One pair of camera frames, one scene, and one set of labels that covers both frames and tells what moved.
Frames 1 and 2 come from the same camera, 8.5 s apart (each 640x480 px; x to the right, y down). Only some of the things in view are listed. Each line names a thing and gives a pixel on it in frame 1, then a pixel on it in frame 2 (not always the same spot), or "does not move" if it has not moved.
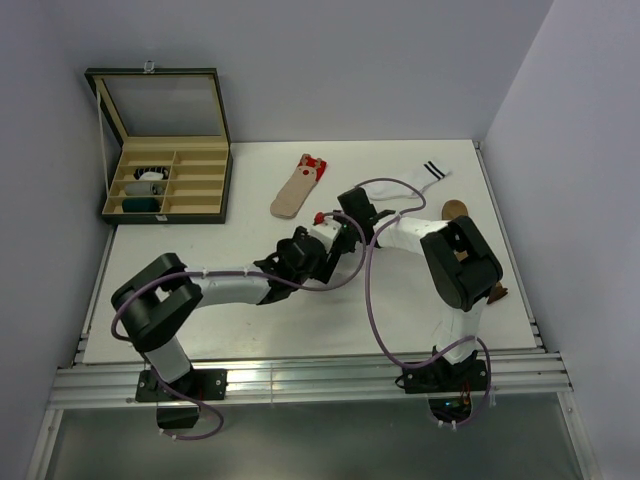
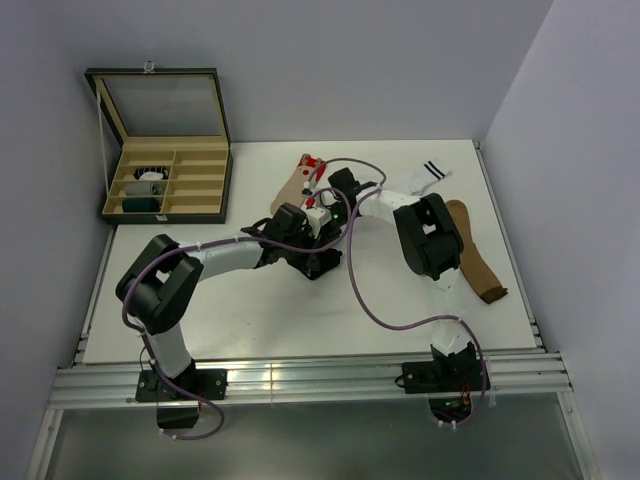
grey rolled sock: x=144 y=189 does not move
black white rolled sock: x=151 y=173 does not move
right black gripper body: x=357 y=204 → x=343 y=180
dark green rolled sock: x=141 y=205 does not move
